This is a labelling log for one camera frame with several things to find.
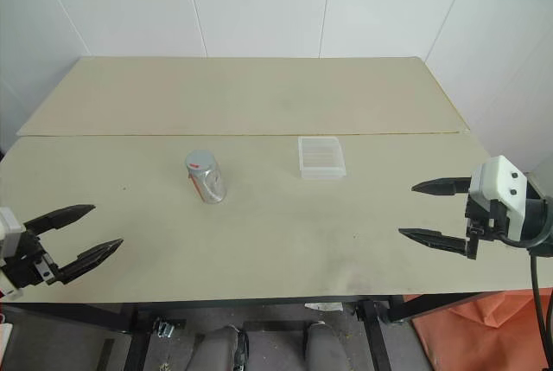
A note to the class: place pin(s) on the metal caster wheel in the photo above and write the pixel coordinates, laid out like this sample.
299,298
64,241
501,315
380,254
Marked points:
164,328

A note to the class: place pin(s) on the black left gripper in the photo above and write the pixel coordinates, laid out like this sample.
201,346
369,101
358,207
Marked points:
26,258

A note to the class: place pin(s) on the clear plastic container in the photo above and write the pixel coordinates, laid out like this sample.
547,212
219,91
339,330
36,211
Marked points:
322,158

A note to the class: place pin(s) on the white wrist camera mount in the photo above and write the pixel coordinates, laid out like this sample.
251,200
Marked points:
501,174
9,224

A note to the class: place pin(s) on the black table frame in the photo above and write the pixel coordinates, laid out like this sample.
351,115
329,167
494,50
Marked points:
371,332

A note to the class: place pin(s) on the orange cloth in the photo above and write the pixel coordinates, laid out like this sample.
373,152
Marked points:
484,328

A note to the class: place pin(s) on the white round lid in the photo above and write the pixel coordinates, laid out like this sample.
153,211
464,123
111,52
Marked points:
199,160

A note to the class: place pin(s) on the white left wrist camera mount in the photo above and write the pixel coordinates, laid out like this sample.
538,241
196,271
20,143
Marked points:
9,224

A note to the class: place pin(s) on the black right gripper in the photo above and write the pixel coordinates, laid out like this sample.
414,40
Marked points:
486,217

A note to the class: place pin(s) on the crumpled white paper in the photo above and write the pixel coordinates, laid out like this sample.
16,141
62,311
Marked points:
322,305

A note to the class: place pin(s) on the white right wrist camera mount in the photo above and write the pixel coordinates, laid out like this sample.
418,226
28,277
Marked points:
501,174

